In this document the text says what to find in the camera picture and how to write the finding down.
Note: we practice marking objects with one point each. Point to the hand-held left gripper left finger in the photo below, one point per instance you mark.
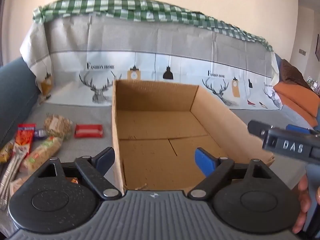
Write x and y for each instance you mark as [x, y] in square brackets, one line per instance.
[104, 156]

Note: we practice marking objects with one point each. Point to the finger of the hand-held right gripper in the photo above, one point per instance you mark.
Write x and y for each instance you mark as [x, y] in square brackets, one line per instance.
[297, 128]
[256, 127]

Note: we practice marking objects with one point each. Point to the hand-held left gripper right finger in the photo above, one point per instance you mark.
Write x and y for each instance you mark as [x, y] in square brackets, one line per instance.
[203, 161]

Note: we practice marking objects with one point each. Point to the red packet with white stripe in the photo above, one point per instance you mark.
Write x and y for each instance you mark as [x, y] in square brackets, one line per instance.
[88, 131]

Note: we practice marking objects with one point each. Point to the golden snack wrapper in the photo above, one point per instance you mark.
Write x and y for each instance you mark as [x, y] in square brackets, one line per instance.
[74, 180]

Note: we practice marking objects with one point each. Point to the clear grain cake packet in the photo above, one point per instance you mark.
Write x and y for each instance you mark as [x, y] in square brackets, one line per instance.
[58, 126]

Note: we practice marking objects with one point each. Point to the cardboard box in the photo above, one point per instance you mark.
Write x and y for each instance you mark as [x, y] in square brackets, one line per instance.
[155, 130]

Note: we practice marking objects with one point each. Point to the green label puffed cake packet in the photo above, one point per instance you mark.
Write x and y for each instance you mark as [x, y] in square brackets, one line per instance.
[41, 155]

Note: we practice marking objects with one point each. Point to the purple snack packet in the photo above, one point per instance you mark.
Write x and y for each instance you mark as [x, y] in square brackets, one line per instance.
[40, 134]

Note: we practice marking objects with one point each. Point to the red spicy strip packet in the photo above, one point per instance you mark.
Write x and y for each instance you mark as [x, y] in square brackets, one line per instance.
[25, 137]

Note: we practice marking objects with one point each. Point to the clear brownish snack packet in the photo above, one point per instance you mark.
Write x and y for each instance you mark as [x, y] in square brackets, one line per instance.
[21, 185]

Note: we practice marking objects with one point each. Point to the long white snack packet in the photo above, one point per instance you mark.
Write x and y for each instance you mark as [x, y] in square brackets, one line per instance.
[12, 170]

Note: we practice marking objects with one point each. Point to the yellow snack packet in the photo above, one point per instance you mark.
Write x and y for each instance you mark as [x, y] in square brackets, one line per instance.
[6, 152]

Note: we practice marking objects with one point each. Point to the person's right hand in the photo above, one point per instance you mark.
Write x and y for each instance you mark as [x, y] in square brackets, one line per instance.
[304, 197]

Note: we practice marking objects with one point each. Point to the orange cushion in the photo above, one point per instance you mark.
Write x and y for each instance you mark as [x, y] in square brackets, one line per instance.
[295, 97]

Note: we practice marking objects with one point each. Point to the brown blanket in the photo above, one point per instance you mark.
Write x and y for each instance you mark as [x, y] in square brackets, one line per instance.
[292, 72]

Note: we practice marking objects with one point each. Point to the pale cloth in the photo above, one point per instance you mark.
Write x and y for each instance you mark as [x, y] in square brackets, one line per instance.
[278, 65]

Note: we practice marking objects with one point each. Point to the blue-grey sofa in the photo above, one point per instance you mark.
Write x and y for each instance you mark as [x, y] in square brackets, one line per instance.
[15, 92]

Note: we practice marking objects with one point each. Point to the deer print cloth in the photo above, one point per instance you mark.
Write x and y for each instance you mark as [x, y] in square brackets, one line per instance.
[150, 42]

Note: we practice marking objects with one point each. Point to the green checked cloth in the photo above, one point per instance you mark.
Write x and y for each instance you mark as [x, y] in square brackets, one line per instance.
[112, 7]

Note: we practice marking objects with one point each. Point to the grey curtain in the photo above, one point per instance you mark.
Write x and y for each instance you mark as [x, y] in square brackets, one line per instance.
[2, 30]

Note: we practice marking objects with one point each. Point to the wall switch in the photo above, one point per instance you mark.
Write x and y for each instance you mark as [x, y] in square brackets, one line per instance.
[302, 52]

